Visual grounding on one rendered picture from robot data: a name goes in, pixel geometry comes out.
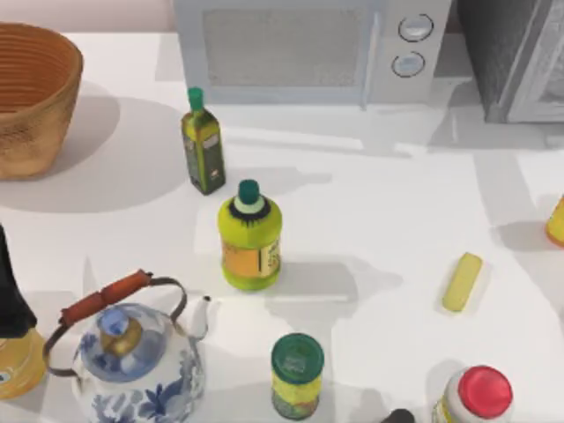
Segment yellow bottle with label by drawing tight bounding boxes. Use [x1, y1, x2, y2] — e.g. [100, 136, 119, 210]
[0, 327, 48, 400]

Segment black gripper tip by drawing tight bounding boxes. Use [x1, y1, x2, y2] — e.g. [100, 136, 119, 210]
[0, 223, 39, 341]

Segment lime green round bottle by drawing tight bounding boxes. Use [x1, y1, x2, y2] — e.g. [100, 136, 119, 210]
[216, 179, 284, 293]

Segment microwave door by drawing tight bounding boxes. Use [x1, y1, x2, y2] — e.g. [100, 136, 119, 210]
[174, 0, 381, 111]

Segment pale microwave oven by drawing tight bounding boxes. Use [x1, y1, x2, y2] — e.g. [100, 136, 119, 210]
[171, 0, 453, 111]

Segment white bottle with red cap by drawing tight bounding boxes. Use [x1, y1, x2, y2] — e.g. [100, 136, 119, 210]
[431, 365, 515, 423]

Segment blue and white teapot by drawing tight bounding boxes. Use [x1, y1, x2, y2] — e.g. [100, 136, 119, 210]
[42, 269, 212, 423]

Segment woven brown basket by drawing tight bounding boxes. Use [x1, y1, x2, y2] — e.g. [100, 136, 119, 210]
[0, 22, 85, 181]

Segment yellow butter stick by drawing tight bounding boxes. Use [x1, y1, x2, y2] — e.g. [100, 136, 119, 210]
[441, 251, 484, 313]

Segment orange yellow bottle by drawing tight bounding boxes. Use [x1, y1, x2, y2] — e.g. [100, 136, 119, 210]
[545, 192, 564, 249]

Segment grey cabinet with dark inside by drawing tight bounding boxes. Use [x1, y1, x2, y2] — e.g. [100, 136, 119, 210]
[456, 0, 564, 125]

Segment dark green square bottle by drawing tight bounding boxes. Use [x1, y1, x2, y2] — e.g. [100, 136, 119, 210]
[181, 86, 227, 197]

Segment green lidded yellow can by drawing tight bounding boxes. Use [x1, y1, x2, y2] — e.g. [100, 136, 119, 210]
[270, 332, 326, 420]

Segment black rounded object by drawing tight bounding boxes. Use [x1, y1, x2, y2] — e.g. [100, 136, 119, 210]
[378, 408, 416, 423]

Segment round microwave knob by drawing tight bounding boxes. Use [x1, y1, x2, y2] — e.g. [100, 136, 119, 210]
[397, 12, 435, 43]
[390, 50, 427, 79]

